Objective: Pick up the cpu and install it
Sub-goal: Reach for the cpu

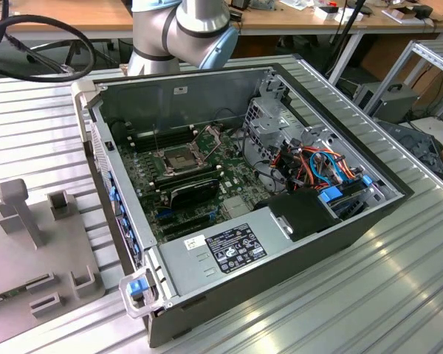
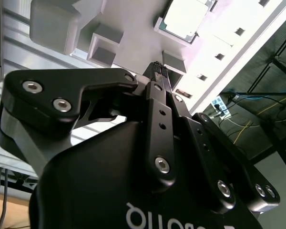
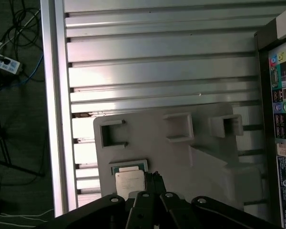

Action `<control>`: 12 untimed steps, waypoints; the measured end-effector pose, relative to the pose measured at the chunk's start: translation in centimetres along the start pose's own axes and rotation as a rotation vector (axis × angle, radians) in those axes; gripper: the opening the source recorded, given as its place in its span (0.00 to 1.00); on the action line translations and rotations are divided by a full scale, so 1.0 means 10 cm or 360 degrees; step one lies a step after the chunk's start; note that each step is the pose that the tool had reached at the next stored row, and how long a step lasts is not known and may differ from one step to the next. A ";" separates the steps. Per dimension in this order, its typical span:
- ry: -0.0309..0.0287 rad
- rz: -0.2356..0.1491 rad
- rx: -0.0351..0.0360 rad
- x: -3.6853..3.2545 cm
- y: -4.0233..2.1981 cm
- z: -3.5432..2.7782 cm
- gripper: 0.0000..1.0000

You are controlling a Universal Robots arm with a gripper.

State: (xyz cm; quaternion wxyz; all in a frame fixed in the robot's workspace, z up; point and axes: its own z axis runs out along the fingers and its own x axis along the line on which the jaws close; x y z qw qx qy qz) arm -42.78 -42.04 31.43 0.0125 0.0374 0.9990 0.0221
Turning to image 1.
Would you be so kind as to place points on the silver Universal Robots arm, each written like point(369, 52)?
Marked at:
point(199, 22)

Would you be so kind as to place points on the CPU socket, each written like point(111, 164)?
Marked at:
point(177, 159)

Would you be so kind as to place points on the green motherboard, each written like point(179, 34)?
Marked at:
point(230, 173)

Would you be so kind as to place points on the black graphics card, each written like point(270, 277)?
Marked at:
point(195, 193)

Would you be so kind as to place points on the silver heat sink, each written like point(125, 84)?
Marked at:
point(236, 206)

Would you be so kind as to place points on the metal disk bay cage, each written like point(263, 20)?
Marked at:
point(266, 127)

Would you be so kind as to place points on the blue expansion slot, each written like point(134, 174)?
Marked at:
point(163, 214)

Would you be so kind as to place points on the black plastic shroud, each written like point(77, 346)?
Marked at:
point(302, 214)

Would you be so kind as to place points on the silver power supply unit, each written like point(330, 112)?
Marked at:
point(192, 265)

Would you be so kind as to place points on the hard disk in blue carrier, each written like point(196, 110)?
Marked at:
point(332, 195)

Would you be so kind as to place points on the open black PC case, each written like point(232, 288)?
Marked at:
point(280, 284)

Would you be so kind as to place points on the blue case latch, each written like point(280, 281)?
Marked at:
point(137, 287)

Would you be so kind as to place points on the small black box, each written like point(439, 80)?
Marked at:
point(236, 15)

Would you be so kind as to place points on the wooden desk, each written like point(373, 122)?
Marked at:
point(299, 24)
point(96, 14)

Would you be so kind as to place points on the dark case side panel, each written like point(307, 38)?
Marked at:
point(402, 136)

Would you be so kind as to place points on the white box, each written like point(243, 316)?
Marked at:
point(319, 13)

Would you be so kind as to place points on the black office chair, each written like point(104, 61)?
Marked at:
point(74, 48)

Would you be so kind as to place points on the black tripod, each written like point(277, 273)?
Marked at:
point(351, 22)

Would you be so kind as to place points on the large cardboard box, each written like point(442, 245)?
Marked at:
point(387, 55)

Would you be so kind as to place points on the grey parts rack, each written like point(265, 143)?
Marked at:
point(18, 254)

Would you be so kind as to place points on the open cardboard tray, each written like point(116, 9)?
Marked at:
point(398, 14)

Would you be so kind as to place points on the green RAM stick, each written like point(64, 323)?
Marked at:
point(11, 295)

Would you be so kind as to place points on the black desk device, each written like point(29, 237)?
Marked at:
point(424, 12)

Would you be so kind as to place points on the white case wall label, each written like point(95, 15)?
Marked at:
point(180, 90)

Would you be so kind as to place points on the black intrusion switch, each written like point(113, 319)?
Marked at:
point(110, 145)

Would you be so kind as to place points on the aluminium frame shelf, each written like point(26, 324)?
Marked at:
point(435, 55)

